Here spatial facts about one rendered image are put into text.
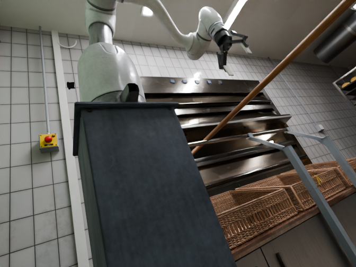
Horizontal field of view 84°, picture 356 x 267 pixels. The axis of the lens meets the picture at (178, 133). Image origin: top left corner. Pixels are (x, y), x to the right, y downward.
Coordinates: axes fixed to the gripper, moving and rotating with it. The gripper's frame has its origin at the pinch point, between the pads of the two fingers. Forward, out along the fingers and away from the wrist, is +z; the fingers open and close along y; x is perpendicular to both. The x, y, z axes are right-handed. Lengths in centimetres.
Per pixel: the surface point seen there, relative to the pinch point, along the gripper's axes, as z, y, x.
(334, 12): 14.8, 35.1, 3.0
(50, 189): 12, -93, -83
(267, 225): 72, -39, 8
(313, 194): 68, -28, 42
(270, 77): 14.7, 5.8, 4.9
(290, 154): 43, -27, 43
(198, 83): -69, -83, 62
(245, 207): 61, -39, -1
